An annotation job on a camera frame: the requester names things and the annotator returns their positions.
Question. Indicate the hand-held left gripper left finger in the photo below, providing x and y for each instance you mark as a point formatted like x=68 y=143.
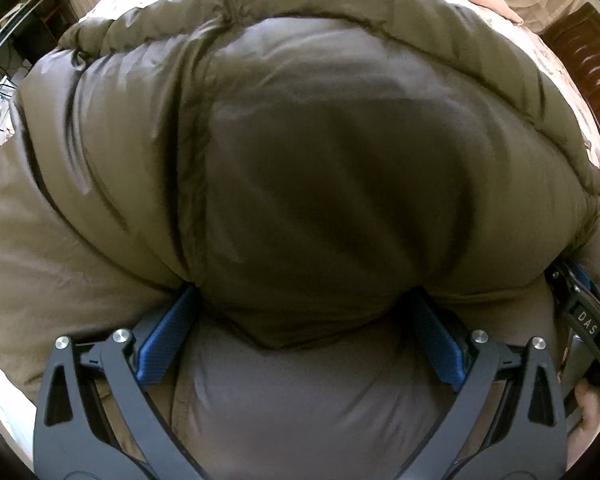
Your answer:
x=162 y=340

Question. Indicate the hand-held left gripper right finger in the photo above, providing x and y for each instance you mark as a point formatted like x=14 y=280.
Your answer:
x=442 y=345

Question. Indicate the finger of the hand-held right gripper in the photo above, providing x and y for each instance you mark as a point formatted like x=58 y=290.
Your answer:
x=582 y=275

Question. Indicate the brown puffer jacket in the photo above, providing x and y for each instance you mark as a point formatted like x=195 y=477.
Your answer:
x=305 y=160

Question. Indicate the person's right hand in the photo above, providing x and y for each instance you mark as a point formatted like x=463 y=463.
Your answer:
x=587 y=420

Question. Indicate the dark wooden bed board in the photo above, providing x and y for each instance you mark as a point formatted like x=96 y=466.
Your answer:
x=592 y=70

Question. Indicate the black metal frame desk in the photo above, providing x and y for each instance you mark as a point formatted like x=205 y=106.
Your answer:
x=30 y=25

